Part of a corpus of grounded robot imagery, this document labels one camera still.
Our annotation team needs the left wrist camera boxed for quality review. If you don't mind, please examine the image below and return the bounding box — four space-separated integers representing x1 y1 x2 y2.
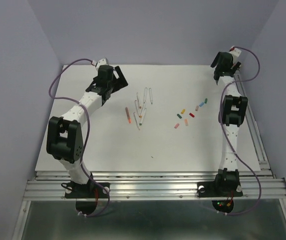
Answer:
95 58 109 69

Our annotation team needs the long white green-tip pen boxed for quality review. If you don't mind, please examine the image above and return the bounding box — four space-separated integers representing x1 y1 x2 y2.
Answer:
139 108 146 126

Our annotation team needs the yellow marker pen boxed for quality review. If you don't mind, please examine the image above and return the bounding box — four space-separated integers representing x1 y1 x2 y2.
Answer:
138 108 143 118

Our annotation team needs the tan orange highlighter pen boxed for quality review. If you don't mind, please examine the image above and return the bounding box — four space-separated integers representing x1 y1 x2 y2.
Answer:
125 107 131 124

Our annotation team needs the pink marker pen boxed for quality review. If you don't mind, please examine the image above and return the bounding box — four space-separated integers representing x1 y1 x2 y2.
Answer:
133 112 140 130

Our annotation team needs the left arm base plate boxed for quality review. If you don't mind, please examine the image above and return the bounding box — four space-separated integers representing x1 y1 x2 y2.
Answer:
61 181 107 199

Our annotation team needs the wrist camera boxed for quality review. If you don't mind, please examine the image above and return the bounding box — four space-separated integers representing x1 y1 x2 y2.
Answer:
228 46 242 65
95 58 109 69

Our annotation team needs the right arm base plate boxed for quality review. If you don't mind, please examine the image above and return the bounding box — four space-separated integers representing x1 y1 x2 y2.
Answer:
196 181 243 198

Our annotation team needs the blue marker pen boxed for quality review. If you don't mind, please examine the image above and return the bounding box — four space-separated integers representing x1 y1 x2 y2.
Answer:
143 87 148 103

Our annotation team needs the aluminium front rail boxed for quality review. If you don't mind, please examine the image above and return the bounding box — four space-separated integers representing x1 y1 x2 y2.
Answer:
23 170 286 201

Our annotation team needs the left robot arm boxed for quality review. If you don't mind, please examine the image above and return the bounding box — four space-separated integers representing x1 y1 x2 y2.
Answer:
46 64 128 197

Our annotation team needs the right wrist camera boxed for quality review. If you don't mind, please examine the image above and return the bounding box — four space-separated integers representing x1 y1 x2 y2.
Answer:
228 46 242 65

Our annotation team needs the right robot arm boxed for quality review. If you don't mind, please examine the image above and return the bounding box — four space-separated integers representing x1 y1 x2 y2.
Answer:
211 47 248 197

